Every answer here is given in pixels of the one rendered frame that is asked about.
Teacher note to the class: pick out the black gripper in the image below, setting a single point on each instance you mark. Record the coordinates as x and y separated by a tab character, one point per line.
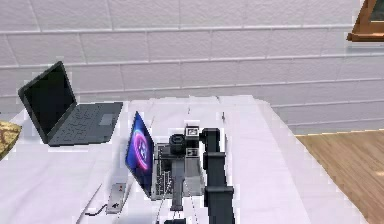
177	144

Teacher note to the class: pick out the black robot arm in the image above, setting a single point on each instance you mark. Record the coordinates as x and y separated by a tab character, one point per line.
216	173

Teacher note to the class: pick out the silver laptop with purple screen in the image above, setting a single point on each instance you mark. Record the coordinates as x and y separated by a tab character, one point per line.
140	153

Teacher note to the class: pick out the dark grey laptop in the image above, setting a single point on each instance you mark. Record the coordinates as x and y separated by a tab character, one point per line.
50	100

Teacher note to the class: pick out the grey remote control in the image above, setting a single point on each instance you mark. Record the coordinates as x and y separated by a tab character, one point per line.
116	198

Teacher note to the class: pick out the yellow patterned pillow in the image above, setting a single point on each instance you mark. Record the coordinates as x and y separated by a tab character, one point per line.
7	137

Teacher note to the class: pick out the brown wooden window frame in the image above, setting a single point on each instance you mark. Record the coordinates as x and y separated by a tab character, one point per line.
365	28

